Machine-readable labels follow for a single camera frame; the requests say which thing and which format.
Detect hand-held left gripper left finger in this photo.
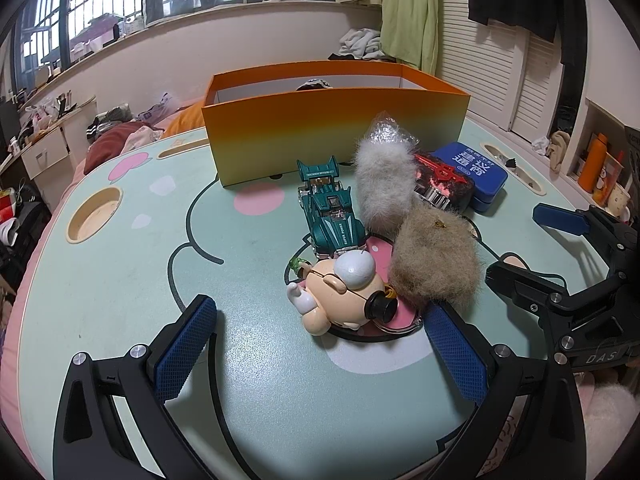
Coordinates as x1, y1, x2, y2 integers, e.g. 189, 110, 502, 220
52, 294, 218, 480

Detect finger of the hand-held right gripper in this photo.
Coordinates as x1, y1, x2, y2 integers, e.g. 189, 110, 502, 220
485, 260, 621, 317
532, 203, 640, 251

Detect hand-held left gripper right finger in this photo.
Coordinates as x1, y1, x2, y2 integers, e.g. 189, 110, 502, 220
424, 302, 588, 480

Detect blue tin box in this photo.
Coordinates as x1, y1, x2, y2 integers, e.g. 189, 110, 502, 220
430, 141, 508, 213

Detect cartoon figurine keychain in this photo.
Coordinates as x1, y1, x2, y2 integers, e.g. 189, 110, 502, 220
286, 251, 398, 336

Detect green toy car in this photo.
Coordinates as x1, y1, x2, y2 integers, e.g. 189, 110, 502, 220
296, 157, 368, 261

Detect orange cardboard box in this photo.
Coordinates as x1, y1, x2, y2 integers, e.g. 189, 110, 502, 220
201, 60, 472, 189

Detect cartoon printed desktop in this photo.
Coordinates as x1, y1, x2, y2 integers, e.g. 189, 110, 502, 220
15, 110, 601, 480

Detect orange bottle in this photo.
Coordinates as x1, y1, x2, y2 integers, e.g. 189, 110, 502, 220
579, 133, 608, 193

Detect white fluffy plush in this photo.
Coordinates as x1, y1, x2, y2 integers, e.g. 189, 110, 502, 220
575, 384, 640, 443

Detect brown fur pompom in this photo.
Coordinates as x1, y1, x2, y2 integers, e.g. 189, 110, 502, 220
387, 207, 485, 317

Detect dark red toy packet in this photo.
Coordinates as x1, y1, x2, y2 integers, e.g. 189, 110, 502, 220
412, 151, 476, 212

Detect white louvered closet doors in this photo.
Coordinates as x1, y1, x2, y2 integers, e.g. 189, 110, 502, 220
435, 0, 566, 146

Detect grey fur pompom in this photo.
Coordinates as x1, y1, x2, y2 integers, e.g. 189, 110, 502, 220
354, 137, 418, 235

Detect clear plastic bag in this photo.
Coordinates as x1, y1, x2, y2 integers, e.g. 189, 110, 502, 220
367, 111, 418, 153

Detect dark red cloth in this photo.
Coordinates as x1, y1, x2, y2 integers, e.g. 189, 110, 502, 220
84, 122, 146, 176

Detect orange pillow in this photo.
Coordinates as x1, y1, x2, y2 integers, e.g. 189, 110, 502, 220
162, 105, 211, 138

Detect white drawer cabinet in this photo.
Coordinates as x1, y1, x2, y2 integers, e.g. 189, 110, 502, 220
20, 97, 98, 196

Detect green hanging garment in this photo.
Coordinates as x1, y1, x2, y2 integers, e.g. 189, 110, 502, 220
381, 0, 441, 73

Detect pile of white clothes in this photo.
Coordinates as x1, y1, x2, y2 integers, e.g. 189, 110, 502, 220
339, 27, 383, 58

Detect barred window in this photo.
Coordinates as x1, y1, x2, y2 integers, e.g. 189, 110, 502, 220
10, 0, 337, 81

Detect white wall shelf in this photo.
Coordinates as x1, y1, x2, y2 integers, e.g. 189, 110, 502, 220
565, 97, 640, 221

